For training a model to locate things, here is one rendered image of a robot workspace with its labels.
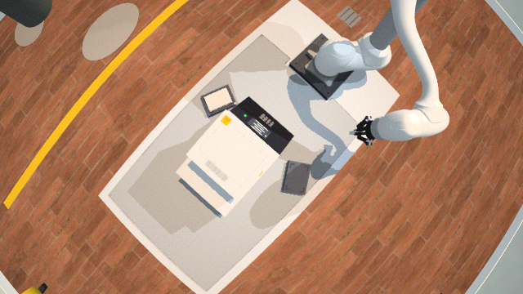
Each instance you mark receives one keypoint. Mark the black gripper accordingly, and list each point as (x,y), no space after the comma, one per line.
(366,129)

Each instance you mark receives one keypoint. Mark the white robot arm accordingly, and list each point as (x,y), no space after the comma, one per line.
(370,52)

